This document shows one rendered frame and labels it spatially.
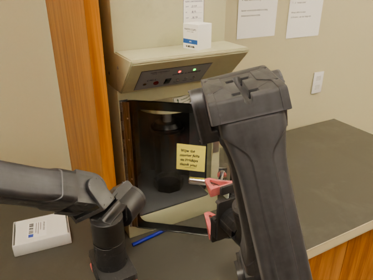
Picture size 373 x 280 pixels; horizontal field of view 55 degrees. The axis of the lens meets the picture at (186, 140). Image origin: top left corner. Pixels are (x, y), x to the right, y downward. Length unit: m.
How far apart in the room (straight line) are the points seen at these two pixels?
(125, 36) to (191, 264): 0.64
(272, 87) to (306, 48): 1.55
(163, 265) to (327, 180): 0.77
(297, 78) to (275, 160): 1.57
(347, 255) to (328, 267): 0.09
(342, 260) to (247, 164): 1.11
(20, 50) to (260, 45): 0.99
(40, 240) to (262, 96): 0.93
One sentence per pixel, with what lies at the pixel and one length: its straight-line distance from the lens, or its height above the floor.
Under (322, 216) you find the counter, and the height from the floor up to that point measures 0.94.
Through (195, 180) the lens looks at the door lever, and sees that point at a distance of 0.91.
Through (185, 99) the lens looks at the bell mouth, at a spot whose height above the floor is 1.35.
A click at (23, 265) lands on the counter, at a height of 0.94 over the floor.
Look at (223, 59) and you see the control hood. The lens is 0.93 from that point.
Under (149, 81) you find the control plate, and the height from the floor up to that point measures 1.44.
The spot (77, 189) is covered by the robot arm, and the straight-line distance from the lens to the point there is 0.61.
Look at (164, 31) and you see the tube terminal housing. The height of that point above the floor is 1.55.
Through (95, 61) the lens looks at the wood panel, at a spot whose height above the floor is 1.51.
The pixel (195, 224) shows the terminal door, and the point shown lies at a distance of 1.06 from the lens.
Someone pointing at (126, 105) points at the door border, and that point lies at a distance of 0.92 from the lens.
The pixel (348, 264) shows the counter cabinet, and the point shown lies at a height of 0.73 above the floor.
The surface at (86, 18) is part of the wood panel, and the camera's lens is 0.79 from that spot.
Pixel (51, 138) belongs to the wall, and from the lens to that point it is 1.40.
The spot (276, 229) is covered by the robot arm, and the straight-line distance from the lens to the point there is 0.36.
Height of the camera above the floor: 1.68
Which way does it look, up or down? 25 degrees down
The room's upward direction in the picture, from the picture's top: straight up
